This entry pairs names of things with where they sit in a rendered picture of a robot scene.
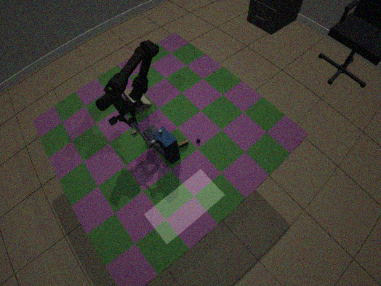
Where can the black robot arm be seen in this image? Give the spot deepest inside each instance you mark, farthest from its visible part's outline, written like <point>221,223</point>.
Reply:
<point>145,52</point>

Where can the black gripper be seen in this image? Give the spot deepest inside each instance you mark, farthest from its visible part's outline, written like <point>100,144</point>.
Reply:
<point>114,120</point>

